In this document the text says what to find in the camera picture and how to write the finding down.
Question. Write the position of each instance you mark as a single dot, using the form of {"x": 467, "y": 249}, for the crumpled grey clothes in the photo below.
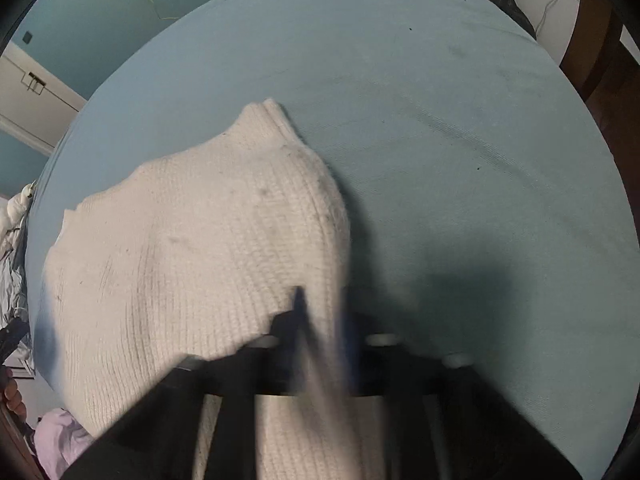
{"x": 12, "y": 280}

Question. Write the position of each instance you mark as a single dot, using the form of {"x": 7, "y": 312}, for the white and blue knit sweater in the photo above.
{"x": 200, "y": 235}

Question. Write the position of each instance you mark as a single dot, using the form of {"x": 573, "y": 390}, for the person's left hand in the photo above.
{"x": 12, "y": 395}

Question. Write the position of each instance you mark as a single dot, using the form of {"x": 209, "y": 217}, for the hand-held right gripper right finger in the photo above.
{"x": 400, "y": 375}

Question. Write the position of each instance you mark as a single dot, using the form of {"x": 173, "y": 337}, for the brown wooden chair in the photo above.
{"x": 595, "y": 50}

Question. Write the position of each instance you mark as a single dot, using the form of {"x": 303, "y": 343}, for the pink checked quilt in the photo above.
{"x": 60, "y": 435}

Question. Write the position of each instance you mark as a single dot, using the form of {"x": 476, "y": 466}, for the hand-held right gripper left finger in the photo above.
{"x": 295, "y": 330}

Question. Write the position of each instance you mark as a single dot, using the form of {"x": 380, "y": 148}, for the white door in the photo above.
{"x": 30, "y": 110}

